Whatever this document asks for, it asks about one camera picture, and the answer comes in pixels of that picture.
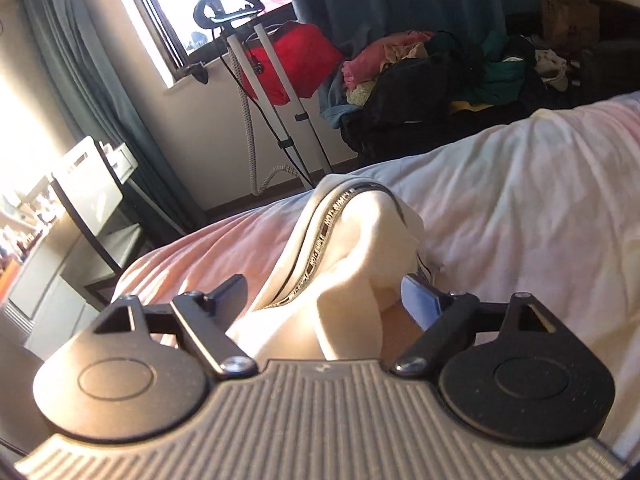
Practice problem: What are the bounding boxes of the red bag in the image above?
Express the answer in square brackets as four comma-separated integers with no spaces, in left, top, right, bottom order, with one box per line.
[243,22,343,106]

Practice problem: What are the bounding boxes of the dark framed window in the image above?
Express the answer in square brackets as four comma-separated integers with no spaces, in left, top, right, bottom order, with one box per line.
[104,0,296,86]

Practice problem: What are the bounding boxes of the brown paper bag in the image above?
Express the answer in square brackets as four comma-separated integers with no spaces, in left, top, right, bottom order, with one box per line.
[541,0,600,52]

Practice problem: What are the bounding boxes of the white back black chair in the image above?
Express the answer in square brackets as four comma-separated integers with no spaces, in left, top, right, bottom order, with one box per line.
[50,136,146,306]

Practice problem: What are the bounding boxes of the white garment steamer stand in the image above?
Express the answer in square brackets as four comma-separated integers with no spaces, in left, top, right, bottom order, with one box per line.
[193,0,342,195]

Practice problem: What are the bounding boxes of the teal curtain left of window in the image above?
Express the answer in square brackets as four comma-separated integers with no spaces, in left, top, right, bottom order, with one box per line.
[21,0,206,244]

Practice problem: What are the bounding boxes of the cream zip-up jacket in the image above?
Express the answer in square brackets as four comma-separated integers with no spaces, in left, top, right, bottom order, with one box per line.
[227,174,430,364]

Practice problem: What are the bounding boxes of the pastel pink bed sheet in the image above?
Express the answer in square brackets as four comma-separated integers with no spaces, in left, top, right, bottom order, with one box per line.
[116,92,639,462]

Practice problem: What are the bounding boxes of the pile of assorted clothes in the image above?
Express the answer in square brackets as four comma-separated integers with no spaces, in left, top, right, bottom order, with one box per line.
[326,32,573,165]

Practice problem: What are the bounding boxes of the orange tray with cosmetics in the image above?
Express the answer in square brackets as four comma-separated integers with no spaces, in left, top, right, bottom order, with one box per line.
[0,238,25,304]

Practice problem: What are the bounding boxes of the white dressing table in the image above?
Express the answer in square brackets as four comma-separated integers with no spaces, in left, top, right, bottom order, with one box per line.
[1,214,99,360]

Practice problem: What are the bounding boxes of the black armchair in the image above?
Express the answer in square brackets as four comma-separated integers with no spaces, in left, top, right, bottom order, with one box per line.
[504,0,640,111]

